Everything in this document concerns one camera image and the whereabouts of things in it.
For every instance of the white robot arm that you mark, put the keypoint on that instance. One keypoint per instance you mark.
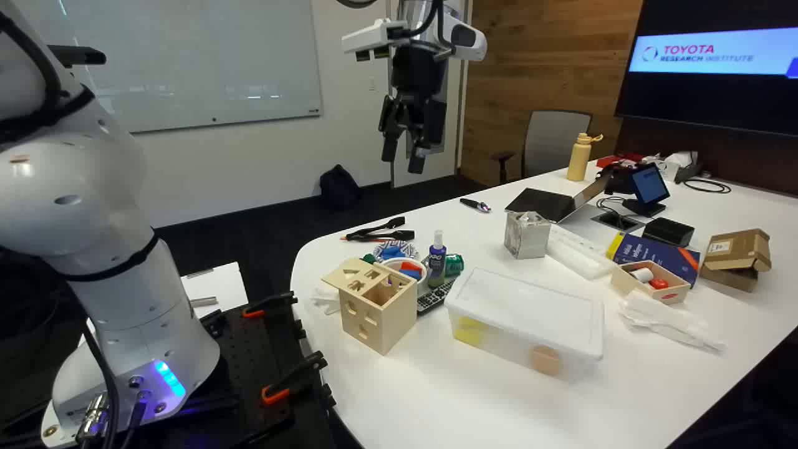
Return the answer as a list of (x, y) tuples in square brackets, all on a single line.
[(70, 197)]

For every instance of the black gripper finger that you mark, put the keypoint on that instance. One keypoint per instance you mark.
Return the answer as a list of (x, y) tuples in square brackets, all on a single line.
[(416, 142), (390, 129)]

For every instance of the silver metal cup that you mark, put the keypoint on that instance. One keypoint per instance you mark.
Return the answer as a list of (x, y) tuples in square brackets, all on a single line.
[(526, 236)]

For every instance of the black marker pen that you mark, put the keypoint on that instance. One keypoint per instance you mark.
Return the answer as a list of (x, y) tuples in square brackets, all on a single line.
[(475, 205)]

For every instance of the blue patterned plate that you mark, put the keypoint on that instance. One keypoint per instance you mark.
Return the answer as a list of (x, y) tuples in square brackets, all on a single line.
[(391, 251)]

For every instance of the black small box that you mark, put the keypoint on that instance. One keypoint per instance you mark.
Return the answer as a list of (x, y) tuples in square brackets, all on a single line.
[(666, 230)]

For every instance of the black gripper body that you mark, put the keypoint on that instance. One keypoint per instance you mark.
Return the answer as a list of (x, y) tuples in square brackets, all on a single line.
[(416, 78)]

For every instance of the white plastic bag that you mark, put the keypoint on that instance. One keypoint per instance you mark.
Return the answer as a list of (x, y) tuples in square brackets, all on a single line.
[(672, 323)]

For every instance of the whiteboard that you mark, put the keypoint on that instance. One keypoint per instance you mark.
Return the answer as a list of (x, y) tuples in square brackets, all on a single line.
[(189, 63)]

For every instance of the small glue bottle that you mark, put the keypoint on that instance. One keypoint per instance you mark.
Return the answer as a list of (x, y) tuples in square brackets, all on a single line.
[(437, 259)]

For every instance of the blue book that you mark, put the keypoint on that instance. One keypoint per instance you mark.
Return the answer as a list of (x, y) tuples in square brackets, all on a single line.
[(678, 260)]

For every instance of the cardboard box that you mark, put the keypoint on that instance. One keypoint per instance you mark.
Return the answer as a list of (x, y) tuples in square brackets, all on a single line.
[(737, 259)]

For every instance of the green can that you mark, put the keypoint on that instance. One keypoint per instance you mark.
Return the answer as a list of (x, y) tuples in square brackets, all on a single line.
[(452, 266)]

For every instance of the white bowl with toys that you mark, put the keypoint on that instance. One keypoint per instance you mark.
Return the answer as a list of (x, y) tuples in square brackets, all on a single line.
[(406, 266)]

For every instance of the wall mounted tv screen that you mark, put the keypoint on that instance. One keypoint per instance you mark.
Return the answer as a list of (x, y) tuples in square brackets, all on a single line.
[(714, 63)]

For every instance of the clear plastic storage bin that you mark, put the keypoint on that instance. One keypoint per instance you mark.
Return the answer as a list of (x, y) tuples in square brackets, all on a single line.
[(525, 323)]

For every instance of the small tablet on stand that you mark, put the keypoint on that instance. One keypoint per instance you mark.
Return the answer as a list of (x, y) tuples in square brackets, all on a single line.
[(648, 190)]

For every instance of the wooden shape sorter box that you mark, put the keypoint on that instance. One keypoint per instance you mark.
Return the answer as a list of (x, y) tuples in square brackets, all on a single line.
[(376, 303)]

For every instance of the yellow water bottle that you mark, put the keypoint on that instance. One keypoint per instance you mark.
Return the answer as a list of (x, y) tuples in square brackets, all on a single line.
[(578, 157)]

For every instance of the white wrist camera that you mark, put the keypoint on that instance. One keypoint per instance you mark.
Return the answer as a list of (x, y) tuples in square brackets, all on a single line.
[(375, 41)]

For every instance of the grey office chair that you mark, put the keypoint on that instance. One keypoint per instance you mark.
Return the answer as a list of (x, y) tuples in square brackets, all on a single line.
[(547, 145)]

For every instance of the small wooden tray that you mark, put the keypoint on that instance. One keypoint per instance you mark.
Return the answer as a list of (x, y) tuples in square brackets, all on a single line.
[(648, 281)]

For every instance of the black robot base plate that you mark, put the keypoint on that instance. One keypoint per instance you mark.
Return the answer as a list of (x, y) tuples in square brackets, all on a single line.
[(263, 396)]

